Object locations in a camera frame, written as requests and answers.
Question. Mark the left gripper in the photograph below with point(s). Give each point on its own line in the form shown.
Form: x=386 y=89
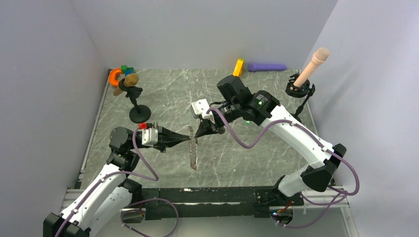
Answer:
x=167 y=138

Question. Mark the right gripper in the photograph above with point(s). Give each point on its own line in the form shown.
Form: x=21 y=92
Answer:
x=207 y=127

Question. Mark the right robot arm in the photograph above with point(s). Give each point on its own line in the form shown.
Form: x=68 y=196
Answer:
x=265 y=110

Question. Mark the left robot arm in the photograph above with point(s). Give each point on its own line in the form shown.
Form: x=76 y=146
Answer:
x=112 y=189

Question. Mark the left black microphone stand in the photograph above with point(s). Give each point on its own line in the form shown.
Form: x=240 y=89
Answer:
x=139 y=113

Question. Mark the black microphone stand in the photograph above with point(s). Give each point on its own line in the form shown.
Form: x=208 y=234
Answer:
x=306 y=91
x=139 y=113

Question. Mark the yellow block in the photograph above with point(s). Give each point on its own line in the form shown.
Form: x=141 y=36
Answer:
x=238 y=68

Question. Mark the brown microphone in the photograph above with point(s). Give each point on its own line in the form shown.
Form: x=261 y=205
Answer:
x=124 y=85

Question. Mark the purple cylinder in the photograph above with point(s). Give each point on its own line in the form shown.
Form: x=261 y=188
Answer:
x=255 y=67

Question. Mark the orange horseshoe toy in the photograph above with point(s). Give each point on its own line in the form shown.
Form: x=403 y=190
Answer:
x=113 y=77

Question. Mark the green toy brick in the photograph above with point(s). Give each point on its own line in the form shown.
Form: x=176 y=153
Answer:
x=125 y=67

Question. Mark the right black microphone stand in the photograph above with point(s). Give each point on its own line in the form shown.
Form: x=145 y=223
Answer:
x=306 y=91

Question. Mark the beige microphone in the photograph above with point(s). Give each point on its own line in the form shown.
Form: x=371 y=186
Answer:
x=318 y=58

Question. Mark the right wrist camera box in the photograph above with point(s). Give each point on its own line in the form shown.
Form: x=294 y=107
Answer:
x=200 y=109

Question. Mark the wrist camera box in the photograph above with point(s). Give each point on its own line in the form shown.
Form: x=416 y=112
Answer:
x=200 y=109
x=149 y=134

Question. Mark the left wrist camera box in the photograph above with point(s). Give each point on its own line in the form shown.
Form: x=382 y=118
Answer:
x=149 y=134

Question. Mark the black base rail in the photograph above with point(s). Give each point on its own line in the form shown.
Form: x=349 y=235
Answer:
x=159 y=203

